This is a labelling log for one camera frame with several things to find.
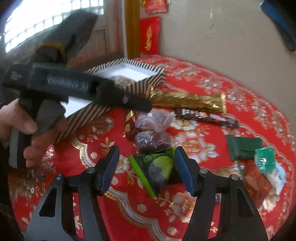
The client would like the dark red gold packet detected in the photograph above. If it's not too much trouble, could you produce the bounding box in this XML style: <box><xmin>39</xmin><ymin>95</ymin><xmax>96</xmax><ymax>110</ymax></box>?
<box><xmin>125</xmin><ymin>110</ymin><xmax>139</xmax><ymax>142</ymax></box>

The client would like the person's left hand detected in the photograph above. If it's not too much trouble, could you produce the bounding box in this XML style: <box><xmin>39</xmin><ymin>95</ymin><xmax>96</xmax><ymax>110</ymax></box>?
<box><xmin>1</xmin><ymin>100</ymin><xmax>68</xmax><ymax>167</ymax></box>

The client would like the red floral tablecloth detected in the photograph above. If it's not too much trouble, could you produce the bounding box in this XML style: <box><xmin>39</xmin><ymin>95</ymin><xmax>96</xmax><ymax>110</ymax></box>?
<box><xmin>9</xmin><ymin>55</ymin><xmax>295</xmax><ymax>240</ymax></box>

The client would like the dark brown chocolate bar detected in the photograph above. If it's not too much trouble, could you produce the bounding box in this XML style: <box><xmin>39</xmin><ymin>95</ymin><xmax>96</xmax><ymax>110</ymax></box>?
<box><xmin>175</xmin><ymin>108</ymin><xmax>240</xmax><ymax>128</ymax></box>

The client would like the brown patterned snack packet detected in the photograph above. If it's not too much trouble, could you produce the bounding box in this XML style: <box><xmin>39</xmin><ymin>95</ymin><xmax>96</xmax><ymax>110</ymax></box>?
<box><xmin>212</xmin><ymin>165</ymin><xmax>243</xmax><ymax>180</ymax></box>

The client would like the red snack packet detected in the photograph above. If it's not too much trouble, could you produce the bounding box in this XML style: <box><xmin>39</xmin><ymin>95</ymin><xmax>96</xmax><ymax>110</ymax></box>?
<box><xmin>243</xmin><ymin>160</ymin><xmax>272</xmax><ymax>208</ymax></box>

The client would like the striped white gift box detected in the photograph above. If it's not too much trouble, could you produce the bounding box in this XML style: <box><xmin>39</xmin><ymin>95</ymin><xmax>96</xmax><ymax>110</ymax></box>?
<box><xmin>53</xmin><ymin>58</ymin><xmax>166</xmax><ymax>144</ymax></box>

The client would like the window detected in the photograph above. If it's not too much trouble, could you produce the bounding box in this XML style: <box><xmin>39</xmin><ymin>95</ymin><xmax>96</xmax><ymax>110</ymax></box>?
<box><xmin>4</xmin><ymin>0</ymin><xmax>106</xmax><ymax>53</ymax></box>

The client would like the red wall decoration upper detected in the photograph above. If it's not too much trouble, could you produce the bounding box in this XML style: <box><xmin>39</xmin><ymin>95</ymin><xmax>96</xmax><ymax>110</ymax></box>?
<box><xmin>140</xmin><ymin>0</ymin><xmax>168</xmax><ymax>14</ymax></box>

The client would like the red wall decoration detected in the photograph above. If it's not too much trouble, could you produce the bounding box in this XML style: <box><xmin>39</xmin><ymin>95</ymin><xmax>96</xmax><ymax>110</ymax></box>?
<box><xmin>140</xmin><ymin>0</ymin><xmax>168</xmax><ymax>14</ymax></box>
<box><xmin>139</xmin><ymin>16</ymin><xmax>161</xmax><ymax>55</ymax></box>

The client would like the white snack packet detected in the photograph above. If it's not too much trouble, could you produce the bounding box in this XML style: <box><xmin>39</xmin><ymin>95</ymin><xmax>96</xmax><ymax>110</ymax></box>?
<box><xmin>264</xmin><ymin>162</ymin><xmax>286</xmax><ymax>196</ymax></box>

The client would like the light green candy packet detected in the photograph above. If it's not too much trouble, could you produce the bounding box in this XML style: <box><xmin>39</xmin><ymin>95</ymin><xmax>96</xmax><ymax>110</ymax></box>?
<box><xmin>254</xmin><ymin>147</ymin><xmax>276</xmax><ymax>174</ymax></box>

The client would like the red wall decoration lower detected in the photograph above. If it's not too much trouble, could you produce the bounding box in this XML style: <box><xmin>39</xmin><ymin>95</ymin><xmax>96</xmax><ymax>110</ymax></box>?
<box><xmin>139</xmin><ymin>16</ymin><xmax>161</xmax><ymax>55</ymax></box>

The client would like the clear bag of dates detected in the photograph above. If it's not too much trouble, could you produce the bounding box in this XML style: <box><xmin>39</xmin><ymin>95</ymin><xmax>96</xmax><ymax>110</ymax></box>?
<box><xmin>134</xmin><ymin>131</ymin><xmax>172</xmax><ymax>153</ymax></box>
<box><xmin>135</xmin><ymin>108</ymin><xmax>173</xmax><ymax>133</ymax></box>

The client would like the green black snack packet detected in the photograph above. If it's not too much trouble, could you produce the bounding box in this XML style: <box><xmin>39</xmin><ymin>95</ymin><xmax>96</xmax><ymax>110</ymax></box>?
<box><xmin>128</xmin><ymin>148</ymin><xmax>182</xmax><ymax>198</ymax></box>

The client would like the gold foil snack bar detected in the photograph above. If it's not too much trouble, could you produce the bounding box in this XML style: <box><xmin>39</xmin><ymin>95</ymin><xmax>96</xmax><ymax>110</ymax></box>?
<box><xmin>145</xmin><ymin>86</ymin><xmax>227</xmax><ymax>113</ymax></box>

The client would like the dark green snack packet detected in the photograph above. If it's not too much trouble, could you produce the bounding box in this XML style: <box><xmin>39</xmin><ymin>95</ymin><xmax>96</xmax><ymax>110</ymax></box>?
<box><xmin>226</xmin><ymin>135</ymin><xmax>263</xmax><ymax>162</ymax></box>

